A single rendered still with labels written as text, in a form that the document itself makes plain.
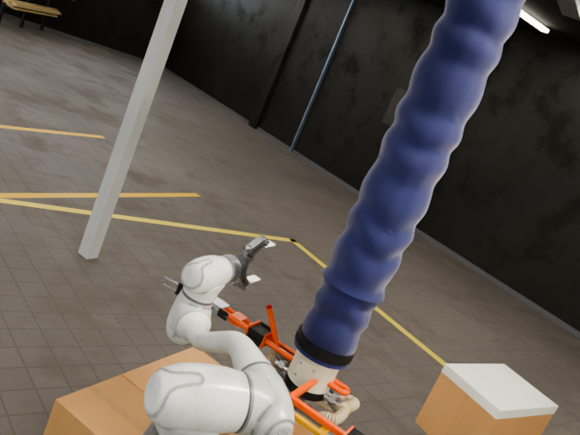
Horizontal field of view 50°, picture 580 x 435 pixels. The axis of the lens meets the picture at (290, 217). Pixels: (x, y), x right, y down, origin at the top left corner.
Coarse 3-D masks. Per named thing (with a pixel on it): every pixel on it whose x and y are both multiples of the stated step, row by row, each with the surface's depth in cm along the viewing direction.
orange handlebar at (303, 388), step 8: (232, 312) 248; (240, 312) 248; (232, 320) 243; (240, 320) 242; (248, 320) 246; (272, 344) 236; (280, 344) 239; (280, 352) 234; (304, 384) 216; (312, 384) 220; (328, 384) 226; (336, 384) 229; (344, 384) 228; (296, 392) 210; (304, 392) 214; (344, 392) 224; (296, 400) 205; (304, 408) 203; (312, 416) 202; (320, 416) 202; (320, 424) 201; (328, 424) 200; (336, 432) 198
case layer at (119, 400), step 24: (168, 360) 330; (192, 360) 340; (96, 384) 287; (120, 384) 294; (144, 384) 302; (72, 408) 266; (96, 408) 272; (120, 408) 278; (144, 408) 285; (48, 432) 270; (72, 432) 263; (96, 432) 258; (120, 432) 264
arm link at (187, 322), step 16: (176, 304) 185; (192, 304) 183; (176, 320) 182; (192, 320) 180; (208, 320) 184; (176, 336) 186; (192, 336) 176; (208, 336) 168; (224, 336) 159; (240, 336) 156; (224, 352) 160; (240, 352) 149; (256, 352) 149; (240, 368) 144
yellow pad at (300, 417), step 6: (294, 408) 222; (294, 414) 220; (300, 414) 220; (306, 414) 222; (300, 420) 219; (306, 420) 219; (312, 420) 219; (306, 426) 218; (312, 426) 217; (318, 426) 217; (312, 432) 217; (318, 432) 216; (324, 432) 216
